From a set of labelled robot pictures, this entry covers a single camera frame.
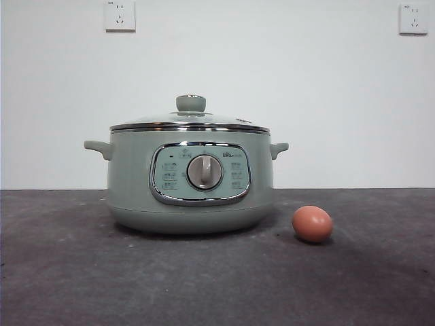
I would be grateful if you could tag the brown egg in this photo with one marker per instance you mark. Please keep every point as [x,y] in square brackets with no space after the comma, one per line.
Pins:
[312,224]

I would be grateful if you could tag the white wall socket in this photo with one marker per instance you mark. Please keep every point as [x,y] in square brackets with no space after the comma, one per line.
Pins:
[119,17]
[413,18]

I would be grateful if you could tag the sage green electric cooking pot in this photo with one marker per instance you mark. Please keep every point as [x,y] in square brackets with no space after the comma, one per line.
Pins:
[136,176]

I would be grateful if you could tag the glass lid with green knob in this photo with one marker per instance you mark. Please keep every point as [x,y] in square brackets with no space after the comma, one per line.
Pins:
[190,103]

